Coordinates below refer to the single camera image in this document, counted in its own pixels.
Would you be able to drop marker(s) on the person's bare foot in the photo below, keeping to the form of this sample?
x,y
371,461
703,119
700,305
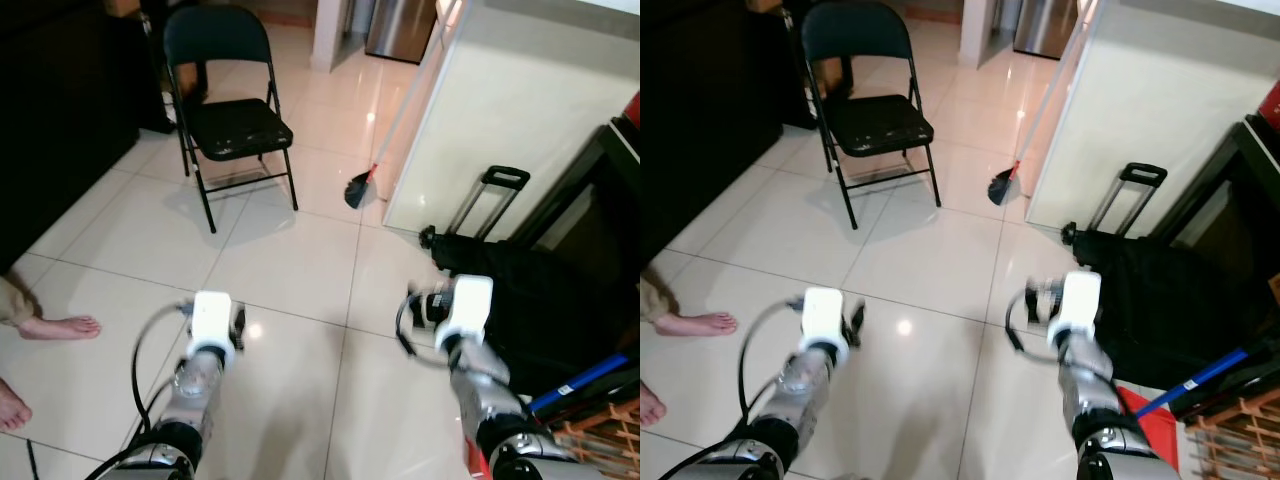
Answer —
x,y
695,324
650,408
55,328
10,408

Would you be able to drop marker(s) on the person's leg in beige trousers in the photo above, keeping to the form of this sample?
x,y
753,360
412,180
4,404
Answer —
x,y
652,300
12,300

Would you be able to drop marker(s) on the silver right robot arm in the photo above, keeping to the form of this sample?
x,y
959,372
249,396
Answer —
x,y
1085,385
480,390

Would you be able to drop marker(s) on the black table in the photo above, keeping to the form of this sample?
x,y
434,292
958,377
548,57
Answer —
x,y
1255,150
612,150

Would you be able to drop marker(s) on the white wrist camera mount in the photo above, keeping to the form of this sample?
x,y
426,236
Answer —
x,y
470,300
1080,295
212,315
825,312

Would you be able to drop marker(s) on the dark wooden cabinet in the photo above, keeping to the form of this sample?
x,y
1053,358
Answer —
x,y
60,120
700,120

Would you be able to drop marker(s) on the white cabinet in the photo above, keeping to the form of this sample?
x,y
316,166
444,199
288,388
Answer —
x,y
1150,110

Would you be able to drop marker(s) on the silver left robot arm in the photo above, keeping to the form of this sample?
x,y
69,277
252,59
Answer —
x,y
800,385
195,385

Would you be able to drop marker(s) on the wooden slatted rack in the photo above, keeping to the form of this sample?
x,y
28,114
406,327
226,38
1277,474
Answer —
x,y
1240,440
600,440

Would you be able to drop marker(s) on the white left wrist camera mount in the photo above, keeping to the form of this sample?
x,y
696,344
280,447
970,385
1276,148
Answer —
x,y
825,312
212,315

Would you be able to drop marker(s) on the red object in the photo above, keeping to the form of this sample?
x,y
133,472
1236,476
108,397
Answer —
x,y
1272,105
633,108

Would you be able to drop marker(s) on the black folding chair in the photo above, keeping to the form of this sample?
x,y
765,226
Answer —
x,y
235,128
875,125

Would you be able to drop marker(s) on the stainless steel appliance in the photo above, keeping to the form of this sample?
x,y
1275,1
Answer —
x,y
1045,25
400,30

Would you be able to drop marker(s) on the black trolley bag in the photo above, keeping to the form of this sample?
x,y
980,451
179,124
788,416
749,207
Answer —
x,y
1170,290
540,300

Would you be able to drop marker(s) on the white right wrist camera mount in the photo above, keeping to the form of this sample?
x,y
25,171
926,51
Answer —
x,y
470,300
1080,295

